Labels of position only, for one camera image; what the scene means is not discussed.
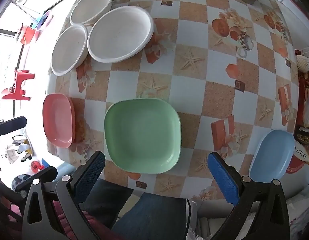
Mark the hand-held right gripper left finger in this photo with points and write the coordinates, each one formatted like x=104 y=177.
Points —
x=90 y=175

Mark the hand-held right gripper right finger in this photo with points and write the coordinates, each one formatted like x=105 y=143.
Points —
x=223 y=180

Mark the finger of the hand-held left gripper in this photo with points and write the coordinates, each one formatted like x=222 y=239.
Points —
x=12 y=125
x=44 y=175

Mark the blue plate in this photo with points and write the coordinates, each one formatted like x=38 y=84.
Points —
x=272 y=152

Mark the green plate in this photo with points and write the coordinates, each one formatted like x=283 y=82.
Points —
x=142 y=135

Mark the large white foam plate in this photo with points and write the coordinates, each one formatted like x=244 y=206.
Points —
x=119 y=33

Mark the red ball toy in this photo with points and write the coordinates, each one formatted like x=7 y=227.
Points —
x=35 y=167

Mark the patterned ball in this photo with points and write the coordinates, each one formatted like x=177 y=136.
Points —
x=19 y=181

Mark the pale blue plastic object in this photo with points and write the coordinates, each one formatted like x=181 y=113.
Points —
x=65 y=170

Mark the white shoe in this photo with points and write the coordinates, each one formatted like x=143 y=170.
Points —
x=25 y=157

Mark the red plastic stool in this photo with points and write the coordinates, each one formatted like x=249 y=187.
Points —
x=19 y=85

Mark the maroon cloth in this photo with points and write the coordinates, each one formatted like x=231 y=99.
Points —
x=60 y=213

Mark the pink plate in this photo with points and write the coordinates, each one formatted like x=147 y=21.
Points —
x=58 y=120

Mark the white lace cloth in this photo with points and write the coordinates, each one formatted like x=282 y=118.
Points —
x=202 y=226

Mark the person's blue jeans legs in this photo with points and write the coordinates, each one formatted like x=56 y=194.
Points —
x=149 y=217

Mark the red printed box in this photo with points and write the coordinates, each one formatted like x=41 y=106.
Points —
x=300 y=160

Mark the white bowl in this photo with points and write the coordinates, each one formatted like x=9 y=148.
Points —
x=68 y=50
x=92 y=6

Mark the checkered printed tablecloth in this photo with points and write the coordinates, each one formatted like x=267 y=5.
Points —
x=189 y=85

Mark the purple plastic object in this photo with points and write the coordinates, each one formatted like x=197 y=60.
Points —
x=44 y=20

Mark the red snack package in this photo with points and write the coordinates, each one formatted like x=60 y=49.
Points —
x=307 y=97

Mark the white foam fruit net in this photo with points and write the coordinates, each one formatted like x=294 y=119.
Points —
x=304 y=63

